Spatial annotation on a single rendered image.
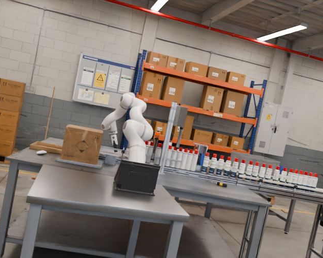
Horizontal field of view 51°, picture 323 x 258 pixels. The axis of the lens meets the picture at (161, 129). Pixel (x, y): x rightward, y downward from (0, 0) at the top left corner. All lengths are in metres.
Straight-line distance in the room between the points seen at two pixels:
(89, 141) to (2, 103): 3.45
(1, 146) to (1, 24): 2.69
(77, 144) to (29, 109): 4.76
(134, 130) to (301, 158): 7.34
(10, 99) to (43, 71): 1.61
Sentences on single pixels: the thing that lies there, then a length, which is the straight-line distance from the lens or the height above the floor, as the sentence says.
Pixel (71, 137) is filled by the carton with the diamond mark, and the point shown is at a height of 1.04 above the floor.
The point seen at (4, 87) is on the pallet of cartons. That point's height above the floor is 1.26.
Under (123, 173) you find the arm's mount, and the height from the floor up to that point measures 0.95.
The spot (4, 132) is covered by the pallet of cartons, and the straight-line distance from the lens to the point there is 6.15.
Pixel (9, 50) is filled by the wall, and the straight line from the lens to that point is 7.63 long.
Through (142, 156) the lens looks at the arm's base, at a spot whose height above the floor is 1.05.
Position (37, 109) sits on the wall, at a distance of 7.52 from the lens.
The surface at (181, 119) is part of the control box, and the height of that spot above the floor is 1.35.
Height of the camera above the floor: 1.40
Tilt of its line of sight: 3 degrees down
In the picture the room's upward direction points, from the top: 12 degrees clockwise
